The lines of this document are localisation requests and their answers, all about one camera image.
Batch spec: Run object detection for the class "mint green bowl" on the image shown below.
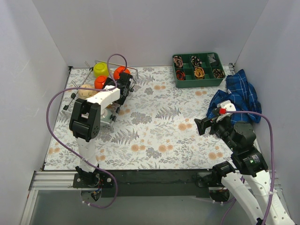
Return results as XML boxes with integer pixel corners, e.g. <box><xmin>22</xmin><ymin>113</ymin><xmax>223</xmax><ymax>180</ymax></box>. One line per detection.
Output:
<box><xmin>101</xmin><ymin>109</ymin><xmax>111</xmax><ymax>123</ymax></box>

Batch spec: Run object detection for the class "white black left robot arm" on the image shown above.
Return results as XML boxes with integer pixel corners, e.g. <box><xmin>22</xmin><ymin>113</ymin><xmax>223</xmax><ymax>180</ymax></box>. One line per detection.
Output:
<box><xmin>69</xmin><ymin>72</ymin><xmax>134</xmax><ymax>187</ymax></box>

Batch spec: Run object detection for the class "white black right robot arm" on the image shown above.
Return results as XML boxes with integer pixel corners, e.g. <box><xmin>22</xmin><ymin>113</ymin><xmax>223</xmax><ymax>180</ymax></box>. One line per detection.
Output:
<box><xmin>194</xmin><ymin>109</ymin><xmax>295</xmax><ymax>225</ymax></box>

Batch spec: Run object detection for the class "orange bowl rear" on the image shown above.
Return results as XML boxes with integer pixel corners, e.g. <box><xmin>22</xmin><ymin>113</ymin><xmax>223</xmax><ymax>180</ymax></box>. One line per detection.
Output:
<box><xmin>113</xmin><ymin>67</ymin><xmax>131</xmax><ymax>80</ymax></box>

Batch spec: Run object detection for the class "orange bowl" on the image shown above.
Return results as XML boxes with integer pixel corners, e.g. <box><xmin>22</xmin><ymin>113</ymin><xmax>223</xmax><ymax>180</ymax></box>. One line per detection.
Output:
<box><xmin>94</xmin><ymin>75</ymin><xmax>107</xmax><ymax>89</ymax></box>
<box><xmin>113</xmin><ymin>67</ymin><xmax>131</xmax><ymax>80</ymax></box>

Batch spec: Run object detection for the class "orange bowl front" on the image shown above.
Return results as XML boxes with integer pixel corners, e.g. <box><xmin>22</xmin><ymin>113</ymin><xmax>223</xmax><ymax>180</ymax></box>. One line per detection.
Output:
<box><xmin>94</xmin><ymin>75</ymin><xmax>107</xmax><ymax>89</ymax></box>

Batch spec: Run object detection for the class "lime green bowl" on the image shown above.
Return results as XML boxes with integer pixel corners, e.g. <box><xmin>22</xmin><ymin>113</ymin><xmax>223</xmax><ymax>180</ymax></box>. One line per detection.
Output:
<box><xmin>93</xmin><ymin>62</ymin><xmax>109</xmax><ymax>78</ymax></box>

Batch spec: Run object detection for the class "blue plaid cloth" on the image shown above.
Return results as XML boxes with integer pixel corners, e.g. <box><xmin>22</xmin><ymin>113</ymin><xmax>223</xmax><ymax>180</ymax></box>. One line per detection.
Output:
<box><xmin>206</xmin><ymin>69</ymin><xmax>262</xmax><ymax>119</ymax></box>

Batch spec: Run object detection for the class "beige bowl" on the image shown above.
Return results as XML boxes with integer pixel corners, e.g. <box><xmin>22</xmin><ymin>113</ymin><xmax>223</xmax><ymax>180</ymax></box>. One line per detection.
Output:
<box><xmin>78</xmin><ymin>84</ymin><xmax>98</xmax><ymax>99</ymax></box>

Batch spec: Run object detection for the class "floral table mat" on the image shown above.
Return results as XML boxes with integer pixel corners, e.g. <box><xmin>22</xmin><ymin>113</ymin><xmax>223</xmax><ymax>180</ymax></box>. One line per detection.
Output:
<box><xmin>44</xmin><ymin>66</ymin><xmax>253</xmax><ymax>171</ymax></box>

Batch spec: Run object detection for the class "green compartment tray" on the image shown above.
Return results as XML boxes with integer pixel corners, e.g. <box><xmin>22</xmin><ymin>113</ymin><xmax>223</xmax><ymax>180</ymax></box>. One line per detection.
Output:
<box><xmin>172</xmin><ymin>52</ymin><xmax>226</xmax><ymax>89</ymax></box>

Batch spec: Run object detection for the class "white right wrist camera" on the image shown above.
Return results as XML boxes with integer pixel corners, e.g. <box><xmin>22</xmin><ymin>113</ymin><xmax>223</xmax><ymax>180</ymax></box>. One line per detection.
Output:
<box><xmin>216</xmin><ymin>100</ymin><xmax>236</xmax><ymax>122</ymax></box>

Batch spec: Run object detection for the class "metal wire dish rack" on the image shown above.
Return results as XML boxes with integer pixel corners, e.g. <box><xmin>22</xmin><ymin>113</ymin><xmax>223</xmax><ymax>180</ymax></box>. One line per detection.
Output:
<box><xmin>61</xmin><ymin>60</ymin><xmax>139</xmax><ymax>133</ymax></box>

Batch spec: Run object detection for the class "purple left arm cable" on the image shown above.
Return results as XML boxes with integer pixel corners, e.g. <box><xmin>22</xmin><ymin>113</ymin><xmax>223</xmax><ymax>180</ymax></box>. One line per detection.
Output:
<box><xmin>46</xmin><ymin>53</ymin><xmax>128</xmax><ymax>209</ymax></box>

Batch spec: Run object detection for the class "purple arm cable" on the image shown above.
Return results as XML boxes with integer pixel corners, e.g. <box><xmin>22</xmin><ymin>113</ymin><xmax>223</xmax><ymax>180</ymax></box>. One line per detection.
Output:
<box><xmin>220</xmin><ymin>111</ymin><xmax>275</xmax><ymax>225</ymax></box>
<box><xmin>46</xmin><ymin>53</ymin><xmax>128</xmax><ymax>209</ymax></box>

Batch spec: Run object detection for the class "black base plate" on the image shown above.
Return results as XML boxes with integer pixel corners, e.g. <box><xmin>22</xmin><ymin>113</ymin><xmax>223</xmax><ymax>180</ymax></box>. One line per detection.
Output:
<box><xmin>73</xmin><ymin>169</ymin><xmax>222</xmax><ymax>198</ymax></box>

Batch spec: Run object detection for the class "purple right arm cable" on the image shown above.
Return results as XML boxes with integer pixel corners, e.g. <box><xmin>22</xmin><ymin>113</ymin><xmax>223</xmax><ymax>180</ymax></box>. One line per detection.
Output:
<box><xmin>220</xmin><ymin>111</ymin><xmax>275</xmax><ymax>225</ymax></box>

